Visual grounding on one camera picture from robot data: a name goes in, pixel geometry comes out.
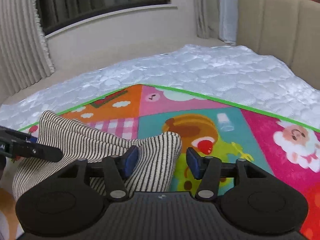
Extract black white striped garment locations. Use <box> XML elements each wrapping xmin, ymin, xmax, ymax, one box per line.
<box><xmin>12</xmin><ymin>111</ymin><xmax>182</xmax><ymax>199</ymax></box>

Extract colourful cartoon play mat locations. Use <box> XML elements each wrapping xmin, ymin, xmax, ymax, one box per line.
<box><xmin>1</xmin><ymin>85</ymin><xmax>319</xmax><ymax>239</ymax></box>

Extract beige pleated curtain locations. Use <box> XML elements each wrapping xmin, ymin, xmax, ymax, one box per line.
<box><xmin>1</xmin><ymin>0</ymin><xmax>55</xmax><ymax>101</ymax></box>

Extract white quilted mattress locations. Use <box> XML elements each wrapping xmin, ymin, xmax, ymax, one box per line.
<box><xmin>1</xmin><ymin>44</ymin><xmax>319</xmax><ymax>129</ymax></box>

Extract beige padded headboard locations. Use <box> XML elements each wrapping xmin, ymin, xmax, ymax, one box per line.
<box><xmin>236</xmin><ymin>0</ymin><xmax>319</xmax><ymax>89</ymax></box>

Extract grey sheer curtain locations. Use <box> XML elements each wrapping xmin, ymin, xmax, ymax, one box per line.
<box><xmin>194</xmin><ymin>0</ymin><xmax>238</xmax><ymax>45</ymax></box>

